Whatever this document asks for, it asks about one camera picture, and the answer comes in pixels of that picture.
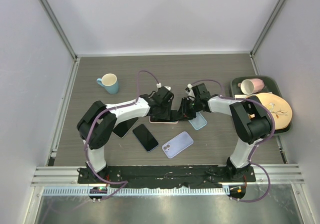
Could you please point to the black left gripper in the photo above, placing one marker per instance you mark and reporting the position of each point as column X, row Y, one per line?
column 166, row 115

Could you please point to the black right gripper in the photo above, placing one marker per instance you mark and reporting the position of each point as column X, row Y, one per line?
column 183, row 114

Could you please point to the pink phone case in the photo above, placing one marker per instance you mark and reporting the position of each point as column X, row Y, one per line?
column 166, row 123

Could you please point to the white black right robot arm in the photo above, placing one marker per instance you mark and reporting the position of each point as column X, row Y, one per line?
column 252, row 121

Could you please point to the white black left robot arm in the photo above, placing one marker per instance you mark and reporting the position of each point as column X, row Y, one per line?
column 98, row 123

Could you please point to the light blue phone case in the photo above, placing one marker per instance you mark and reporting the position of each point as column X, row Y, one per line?
column 198, row 122

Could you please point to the lavender phone case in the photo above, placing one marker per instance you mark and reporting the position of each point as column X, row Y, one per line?
column 178, row 144

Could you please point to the blue edged black smartphone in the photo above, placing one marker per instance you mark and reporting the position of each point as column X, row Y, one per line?
column 145, row 137

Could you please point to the silver edged black smartphone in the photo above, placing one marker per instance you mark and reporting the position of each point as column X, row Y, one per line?
column 124, row 127

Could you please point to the blue ceramic mug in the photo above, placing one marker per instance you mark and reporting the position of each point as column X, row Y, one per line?
column 109, row 82

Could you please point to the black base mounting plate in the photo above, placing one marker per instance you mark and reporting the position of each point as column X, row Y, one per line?
column 171, row 176

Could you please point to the pink white mug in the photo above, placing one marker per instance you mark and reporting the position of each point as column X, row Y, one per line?
column 251, row 86

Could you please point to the dark green tray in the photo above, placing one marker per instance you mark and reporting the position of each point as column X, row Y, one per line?
column 266, row 89

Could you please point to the yellow bird plate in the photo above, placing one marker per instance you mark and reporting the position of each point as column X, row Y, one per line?
column 278, row 107

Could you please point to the perforated white cable tray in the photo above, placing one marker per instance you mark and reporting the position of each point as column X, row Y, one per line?
column 98, row 191

